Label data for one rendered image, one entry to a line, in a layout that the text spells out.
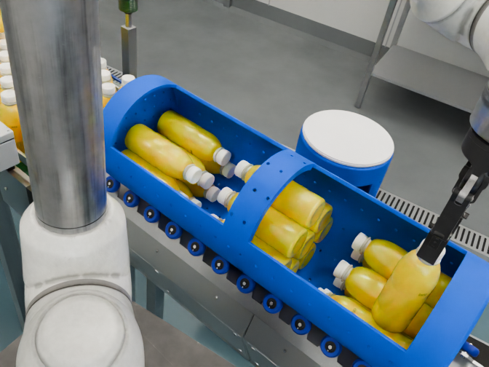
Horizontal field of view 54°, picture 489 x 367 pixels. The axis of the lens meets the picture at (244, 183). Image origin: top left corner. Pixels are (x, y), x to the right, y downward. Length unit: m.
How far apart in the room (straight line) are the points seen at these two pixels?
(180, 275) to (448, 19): 0.83
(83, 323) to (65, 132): 0.23
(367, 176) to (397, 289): 0.59
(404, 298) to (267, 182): 0.33
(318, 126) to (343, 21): 3.10
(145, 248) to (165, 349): 0.40
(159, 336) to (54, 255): 0.32
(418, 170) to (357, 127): 1.82
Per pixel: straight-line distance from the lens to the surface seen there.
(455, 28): 0.70
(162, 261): 1.25
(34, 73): 0.58
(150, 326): 0.97
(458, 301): 0.89
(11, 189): 1.53
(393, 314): 0.92
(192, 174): 1.09
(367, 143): 1.47
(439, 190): 3.23
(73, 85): 0.58
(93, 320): 0.64
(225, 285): 1.14
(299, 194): 0.99
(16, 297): 1.79
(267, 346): 1.15
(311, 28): 4.65
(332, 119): 1.53
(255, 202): 0.94
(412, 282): 0.86
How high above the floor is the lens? 1.84
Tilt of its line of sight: 41 degrees down
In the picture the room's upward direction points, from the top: 10 degrees clockwise
